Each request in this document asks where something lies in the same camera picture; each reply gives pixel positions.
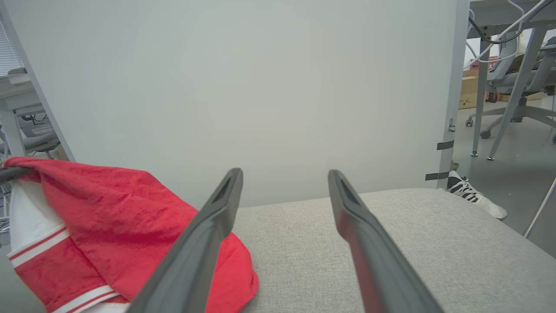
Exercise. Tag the grey office chair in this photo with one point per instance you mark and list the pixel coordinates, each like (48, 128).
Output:
(534, 104)

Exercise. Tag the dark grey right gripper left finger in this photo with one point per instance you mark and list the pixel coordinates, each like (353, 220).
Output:
(191, 261)

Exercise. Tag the red white basketball jersey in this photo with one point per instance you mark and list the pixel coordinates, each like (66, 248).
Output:
(108, 204)

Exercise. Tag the thin metal pole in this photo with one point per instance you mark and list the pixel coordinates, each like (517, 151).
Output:
(541, 206)

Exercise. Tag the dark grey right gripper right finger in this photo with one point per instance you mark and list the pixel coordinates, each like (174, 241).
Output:
(373, 261)

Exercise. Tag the white black sneaker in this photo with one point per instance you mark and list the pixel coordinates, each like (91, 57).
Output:
(471, 193)

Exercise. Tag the grey metal desk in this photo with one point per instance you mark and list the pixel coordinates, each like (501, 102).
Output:
(521, 74)

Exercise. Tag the flat cardboard box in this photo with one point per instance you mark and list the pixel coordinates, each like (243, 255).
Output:
(527, 96)

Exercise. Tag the dark grey tape strip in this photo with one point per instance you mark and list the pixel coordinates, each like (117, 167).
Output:
(436, 176)
(445, 145)

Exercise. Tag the white partition panel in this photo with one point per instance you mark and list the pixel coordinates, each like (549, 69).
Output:
(260, 87)

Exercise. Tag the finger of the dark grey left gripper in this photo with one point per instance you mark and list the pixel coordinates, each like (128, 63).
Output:
(13, 174)

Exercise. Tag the brown cardboard box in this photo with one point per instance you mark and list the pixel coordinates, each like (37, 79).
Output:
(468, 91)

